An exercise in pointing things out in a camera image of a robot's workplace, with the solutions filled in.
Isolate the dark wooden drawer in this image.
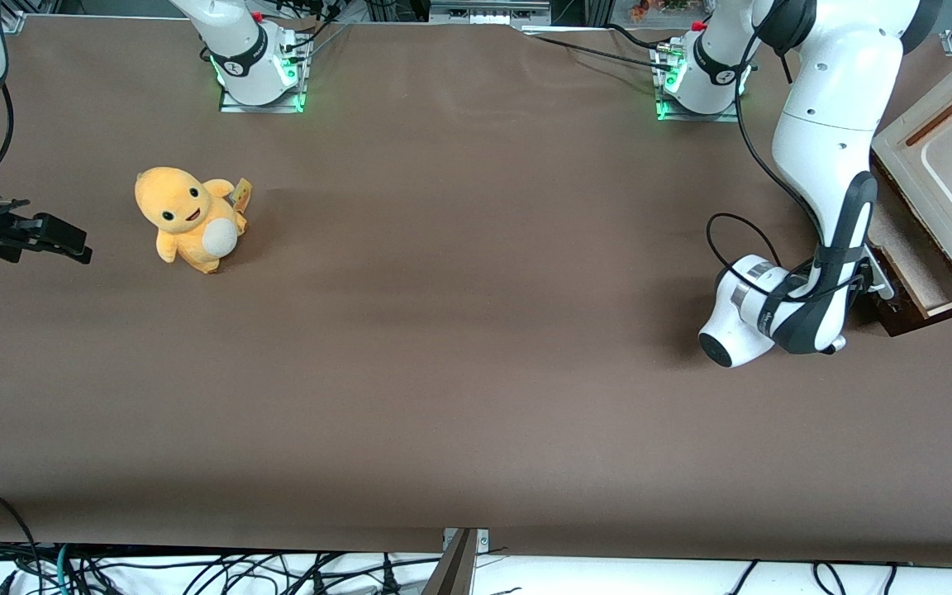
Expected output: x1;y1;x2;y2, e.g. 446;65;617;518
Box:
863;194;952;336

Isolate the yellow plush toy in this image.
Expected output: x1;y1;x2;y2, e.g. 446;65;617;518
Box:
134;166;253;275

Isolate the brown wooden strip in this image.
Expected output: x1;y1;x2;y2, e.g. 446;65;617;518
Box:
906;102;952;148

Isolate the brown table cover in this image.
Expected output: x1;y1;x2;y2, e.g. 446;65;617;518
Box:
0;15;952;564

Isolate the grey power strip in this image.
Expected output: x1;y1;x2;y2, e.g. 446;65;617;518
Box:
429;0;553;26

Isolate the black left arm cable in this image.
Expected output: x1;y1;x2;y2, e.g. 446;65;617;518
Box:
706;33;865;298

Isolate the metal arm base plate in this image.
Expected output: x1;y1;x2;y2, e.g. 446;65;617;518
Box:
218;23;309;114
654;41;744;123

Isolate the long black table cable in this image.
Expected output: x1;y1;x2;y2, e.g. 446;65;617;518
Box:
524;30;677;72

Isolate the metal table edge bracket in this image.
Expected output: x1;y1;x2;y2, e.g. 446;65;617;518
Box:
441;527;491;595

